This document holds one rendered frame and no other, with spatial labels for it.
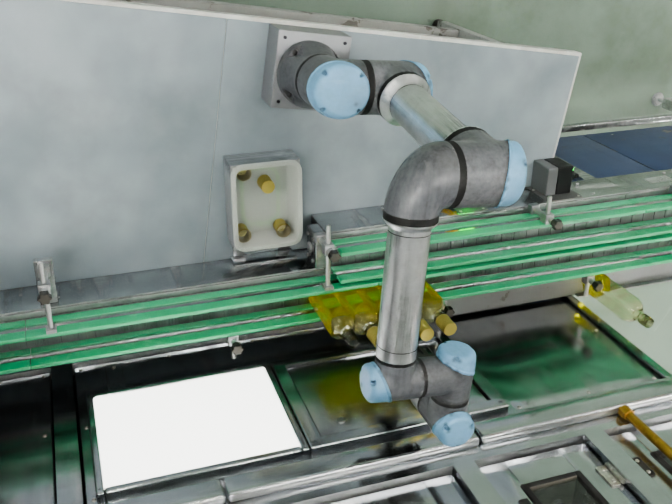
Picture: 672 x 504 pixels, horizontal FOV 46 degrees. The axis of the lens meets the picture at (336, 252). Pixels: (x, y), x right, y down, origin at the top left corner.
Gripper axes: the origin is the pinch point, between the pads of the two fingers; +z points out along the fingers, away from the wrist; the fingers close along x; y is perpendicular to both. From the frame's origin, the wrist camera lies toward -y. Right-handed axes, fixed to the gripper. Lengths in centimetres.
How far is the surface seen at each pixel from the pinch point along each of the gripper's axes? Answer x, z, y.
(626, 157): 23, 58, 106
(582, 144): 23, 73, 100
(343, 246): 13.3, 23.1, -1.9
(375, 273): 6.9, 20.0, 6.1
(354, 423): -13.5, -10.9, -8.6
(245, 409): -15.2, 0.9, -30.1
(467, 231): 16.6, 21.1, 30.5
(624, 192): 23, 28, 82
